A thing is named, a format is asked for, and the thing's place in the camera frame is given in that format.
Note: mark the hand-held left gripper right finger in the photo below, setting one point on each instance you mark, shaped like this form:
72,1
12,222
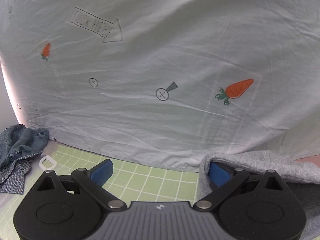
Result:
218,173

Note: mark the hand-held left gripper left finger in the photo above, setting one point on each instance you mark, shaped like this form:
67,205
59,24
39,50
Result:
101,172

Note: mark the grey zip hoodie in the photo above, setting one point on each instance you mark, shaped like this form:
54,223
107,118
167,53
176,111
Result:
275,162

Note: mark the green grid mat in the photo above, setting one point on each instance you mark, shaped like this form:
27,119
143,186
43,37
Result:
155,180

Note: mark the white plastic loop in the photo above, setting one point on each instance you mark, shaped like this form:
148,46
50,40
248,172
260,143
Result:
41,164

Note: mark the blue denim jeans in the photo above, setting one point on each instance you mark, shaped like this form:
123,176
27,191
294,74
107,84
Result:
22,142

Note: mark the blue plaid shirt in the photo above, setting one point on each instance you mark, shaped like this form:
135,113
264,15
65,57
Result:
12,177

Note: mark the carrot printed white sheet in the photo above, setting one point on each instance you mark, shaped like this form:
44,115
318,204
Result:
162,55

